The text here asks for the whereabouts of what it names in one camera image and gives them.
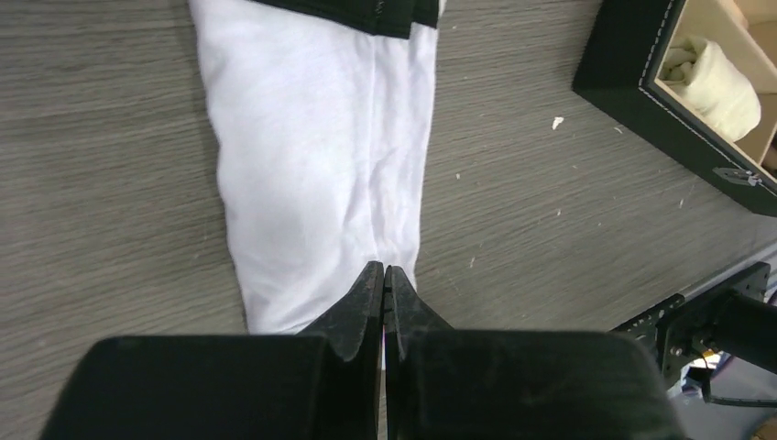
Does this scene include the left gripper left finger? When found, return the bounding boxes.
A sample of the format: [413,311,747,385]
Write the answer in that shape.
[41,262,384,439]

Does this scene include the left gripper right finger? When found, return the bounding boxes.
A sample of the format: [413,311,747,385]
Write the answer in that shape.
[384,266,684,439]

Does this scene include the white black-trimmed underwear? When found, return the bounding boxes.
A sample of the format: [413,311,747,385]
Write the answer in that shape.
[190,1,445,334]

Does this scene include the cream rolled underwear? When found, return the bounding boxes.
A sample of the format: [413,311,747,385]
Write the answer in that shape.
[658,36,761,142]

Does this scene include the black compartment storage box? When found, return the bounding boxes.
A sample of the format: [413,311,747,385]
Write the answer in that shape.
[572,1,776,216]

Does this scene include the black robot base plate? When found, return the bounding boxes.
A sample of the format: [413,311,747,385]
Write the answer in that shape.
[614,261,776,409]

